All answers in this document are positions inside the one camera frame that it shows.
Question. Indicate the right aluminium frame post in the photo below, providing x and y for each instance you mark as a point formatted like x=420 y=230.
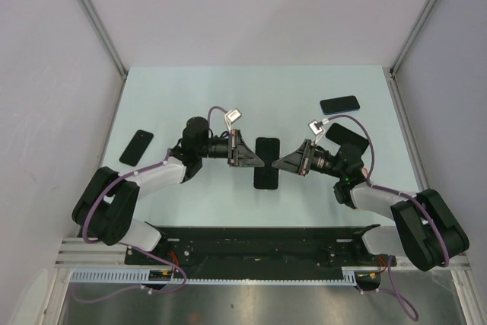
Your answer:
x=413 y=35

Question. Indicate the aluminium front rail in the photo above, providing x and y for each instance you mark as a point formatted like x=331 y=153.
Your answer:
x=74 y=252

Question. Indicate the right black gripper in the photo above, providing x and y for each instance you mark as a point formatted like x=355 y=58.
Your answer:
x=300 y=161

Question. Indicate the clear phone case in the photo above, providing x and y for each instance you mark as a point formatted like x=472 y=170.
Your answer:
x=266 y=187

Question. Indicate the black phone case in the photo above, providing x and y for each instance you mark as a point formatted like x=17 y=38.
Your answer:
x=137 y=146
x=341 y=135

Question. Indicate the dark blue phone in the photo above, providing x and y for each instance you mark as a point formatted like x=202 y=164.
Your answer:
x=339 y=105

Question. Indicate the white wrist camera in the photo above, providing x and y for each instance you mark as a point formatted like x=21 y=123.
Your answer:
x=231 y=117
x=318 y=129

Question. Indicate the aluminium frame post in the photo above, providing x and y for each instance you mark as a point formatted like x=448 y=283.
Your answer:
x=94 y=19
x=413 y=35

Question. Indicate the black teal phone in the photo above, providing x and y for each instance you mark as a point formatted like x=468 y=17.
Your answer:
x=268 y=149

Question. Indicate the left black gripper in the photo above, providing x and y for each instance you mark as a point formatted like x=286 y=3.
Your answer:
x=241 y=156

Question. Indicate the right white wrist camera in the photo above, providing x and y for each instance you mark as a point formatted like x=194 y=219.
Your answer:
x=318 y=129

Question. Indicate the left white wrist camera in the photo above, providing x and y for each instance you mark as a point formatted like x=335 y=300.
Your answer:
x=231 y=117

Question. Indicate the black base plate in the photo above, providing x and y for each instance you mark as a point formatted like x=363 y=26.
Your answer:
x=332 y=247

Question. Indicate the left aluminium frame post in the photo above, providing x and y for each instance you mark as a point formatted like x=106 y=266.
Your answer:
x=94 y=19

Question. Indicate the white slotted cable duct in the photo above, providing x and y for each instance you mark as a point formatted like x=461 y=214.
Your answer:
x=315 y=275

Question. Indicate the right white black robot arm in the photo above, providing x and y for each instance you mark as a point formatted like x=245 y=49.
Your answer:
x=425 y=230

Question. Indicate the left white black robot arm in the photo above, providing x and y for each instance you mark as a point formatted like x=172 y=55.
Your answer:
x=105 y=211

